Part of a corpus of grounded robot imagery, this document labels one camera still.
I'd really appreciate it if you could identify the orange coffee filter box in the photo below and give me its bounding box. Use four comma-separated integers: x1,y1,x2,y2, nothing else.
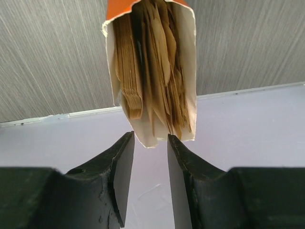
102,0,197,148

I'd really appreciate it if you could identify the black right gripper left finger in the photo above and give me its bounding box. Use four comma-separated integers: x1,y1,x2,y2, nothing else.
0,131,135,229

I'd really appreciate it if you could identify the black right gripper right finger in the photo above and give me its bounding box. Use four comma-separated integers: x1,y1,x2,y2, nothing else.
167,135,305,229

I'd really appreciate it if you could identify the brown filter stack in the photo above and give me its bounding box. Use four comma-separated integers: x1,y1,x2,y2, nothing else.
113,0,191,138

